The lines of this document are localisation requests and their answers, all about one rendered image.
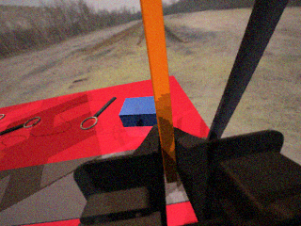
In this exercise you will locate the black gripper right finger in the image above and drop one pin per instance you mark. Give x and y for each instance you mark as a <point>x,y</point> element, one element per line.
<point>197,160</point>

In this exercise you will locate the blue block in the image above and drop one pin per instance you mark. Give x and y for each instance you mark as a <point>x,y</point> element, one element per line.
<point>138,111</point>

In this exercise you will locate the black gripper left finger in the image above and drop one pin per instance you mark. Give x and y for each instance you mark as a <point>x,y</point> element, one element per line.
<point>144,167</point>

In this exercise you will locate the orange long handle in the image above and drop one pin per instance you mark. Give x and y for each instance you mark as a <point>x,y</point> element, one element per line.
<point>154,29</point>

